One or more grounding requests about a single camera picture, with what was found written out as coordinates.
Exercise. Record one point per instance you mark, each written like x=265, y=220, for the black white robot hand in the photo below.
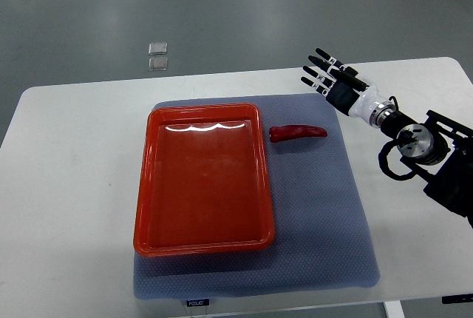
x=351, y=93

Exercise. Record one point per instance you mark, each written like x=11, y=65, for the red pepper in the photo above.
x=279, y=134

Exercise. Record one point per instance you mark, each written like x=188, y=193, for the white table leg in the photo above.
x=393, y=309

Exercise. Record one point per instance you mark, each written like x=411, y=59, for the upper metal floor plate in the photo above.
x=158, y=48

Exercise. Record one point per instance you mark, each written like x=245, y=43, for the black label right table edge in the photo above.
x=457, y=299

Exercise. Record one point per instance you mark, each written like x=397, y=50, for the red plastic tray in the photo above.
x=204, y=185

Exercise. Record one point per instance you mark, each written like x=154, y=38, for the blue-grey textured mat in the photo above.
x=322, y=237

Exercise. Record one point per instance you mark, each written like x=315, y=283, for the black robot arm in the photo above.
x=438, y=150

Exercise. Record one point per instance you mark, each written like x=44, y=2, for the black desk control panel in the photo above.
x=198, y=303

